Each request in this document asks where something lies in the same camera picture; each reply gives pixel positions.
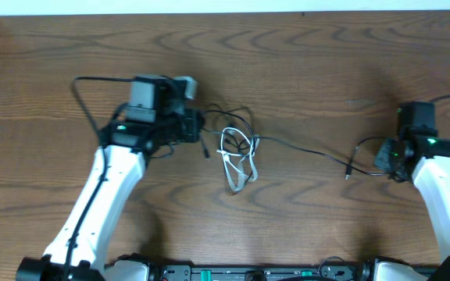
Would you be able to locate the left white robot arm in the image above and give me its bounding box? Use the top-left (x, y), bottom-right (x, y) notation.
top-left (16, 75), bottom-right (204, 281)

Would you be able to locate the black usb cable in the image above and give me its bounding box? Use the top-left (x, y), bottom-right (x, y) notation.
top-left (199, 103), bottom-right (388, 181)

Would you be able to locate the white usb cable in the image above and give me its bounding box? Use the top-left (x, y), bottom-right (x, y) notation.
top-left (216, 126), bottom-right (260, 194)

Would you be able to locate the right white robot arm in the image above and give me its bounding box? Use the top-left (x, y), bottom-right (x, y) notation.
top-left (374, 101), bottom-right (450, 280)

